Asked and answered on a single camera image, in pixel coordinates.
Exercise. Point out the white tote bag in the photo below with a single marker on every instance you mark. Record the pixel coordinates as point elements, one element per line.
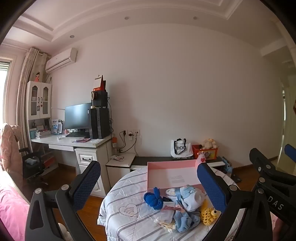
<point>181,149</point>

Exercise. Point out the blue white desk box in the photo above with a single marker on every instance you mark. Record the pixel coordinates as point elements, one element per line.
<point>56,127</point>

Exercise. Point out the black computer tower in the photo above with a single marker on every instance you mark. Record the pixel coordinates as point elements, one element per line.
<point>100,124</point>

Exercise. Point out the white desk with drawers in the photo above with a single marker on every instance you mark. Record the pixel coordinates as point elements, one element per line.
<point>64,141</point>

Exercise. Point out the orange storage box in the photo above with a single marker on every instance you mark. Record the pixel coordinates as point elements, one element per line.
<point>211,154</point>

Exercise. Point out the red triangular stand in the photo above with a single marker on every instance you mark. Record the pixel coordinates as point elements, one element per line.
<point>103,82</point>

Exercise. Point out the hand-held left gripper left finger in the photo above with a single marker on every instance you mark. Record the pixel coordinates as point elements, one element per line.
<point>89,180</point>

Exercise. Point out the pink heart plush toy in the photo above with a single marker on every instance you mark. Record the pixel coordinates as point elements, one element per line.
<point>201,158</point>

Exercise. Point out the small floral pouch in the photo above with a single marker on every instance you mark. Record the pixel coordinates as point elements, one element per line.
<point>118,158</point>

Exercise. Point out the blue hooded monkey doll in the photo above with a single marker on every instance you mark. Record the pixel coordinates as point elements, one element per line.
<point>185,220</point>

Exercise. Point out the beige plush toy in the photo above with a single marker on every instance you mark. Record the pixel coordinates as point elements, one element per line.
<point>209,144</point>

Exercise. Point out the light blue boxes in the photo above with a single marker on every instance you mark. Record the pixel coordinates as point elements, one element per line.
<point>227,164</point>

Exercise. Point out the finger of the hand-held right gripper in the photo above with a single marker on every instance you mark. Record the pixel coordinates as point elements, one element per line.
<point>291,151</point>
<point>266,166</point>

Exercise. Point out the pink padded coat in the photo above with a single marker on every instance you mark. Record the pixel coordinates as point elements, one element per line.
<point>9,148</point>

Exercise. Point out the light blue printed baby clothing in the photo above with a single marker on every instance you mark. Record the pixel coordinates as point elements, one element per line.
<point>189,197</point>

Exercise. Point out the bright pink blanket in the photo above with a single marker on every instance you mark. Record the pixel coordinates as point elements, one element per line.
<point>11,208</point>

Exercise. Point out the white air conditioner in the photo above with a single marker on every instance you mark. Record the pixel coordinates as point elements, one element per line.
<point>61,60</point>

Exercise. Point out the orange capped bottle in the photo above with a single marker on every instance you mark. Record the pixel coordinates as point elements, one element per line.
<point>114,144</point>

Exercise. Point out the clear cotton swab bag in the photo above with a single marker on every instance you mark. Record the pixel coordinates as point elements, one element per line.
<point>163,220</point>

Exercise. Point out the pink cardboard box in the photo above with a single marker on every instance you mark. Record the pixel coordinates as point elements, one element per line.
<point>175,171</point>

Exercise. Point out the white wall sockets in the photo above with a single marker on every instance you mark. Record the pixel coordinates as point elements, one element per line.
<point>134,132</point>

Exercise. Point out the black computer monitor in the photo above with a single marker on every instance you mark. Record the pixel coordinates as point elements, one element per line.
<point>77,115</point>

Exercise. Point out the stack of books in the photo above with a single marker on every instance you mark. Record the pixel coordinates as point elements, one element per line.
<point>42,134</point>

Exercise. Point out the white door frame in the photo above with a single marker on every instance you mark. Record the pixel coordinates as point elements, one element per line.
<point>283,115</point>

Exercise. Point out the black office chair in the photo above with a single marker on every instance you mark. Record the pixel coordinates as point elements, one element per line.
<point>32,170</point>

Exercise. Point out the yellow crochet toy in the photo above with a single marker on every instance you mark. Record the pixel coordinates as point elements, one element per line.
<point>209,214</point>

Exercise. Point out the white hutch cabinet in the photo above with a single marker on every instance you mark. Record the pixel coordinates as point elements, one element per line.
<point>46,99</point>

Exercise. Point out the black box with round dial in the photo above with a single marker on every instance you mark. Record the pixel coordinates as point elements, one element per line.
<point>101,98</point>

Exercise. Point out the dark green flat box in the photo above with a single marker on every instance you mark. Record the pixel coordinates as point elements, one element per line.
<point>185,158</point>

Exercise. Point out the cartoon girl figure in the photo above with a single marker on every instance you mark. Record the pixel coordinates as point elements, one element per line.
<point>37,76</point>

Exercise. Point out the blue knitted toy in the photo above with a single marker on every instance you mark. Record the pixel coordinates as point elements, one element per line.
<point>153,199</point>

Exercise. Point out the low black white cabinet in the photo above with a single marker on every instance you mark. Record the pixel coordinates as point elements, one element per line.
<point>120,164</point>

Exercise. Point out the white rounded bedpost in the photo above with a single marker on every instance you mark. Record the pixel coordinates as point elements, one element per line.
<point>63,229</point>

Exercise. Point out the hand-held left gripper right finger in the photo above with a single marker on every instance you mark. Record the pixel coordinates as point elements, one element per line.
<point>209,185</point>

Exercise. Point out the black keyboard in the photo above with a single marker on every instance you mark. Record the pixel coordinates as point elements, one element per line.
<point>77,134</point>

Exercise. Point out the white striped quilt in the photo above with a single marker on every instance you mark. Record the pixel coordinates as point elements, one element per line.
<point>124,192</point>

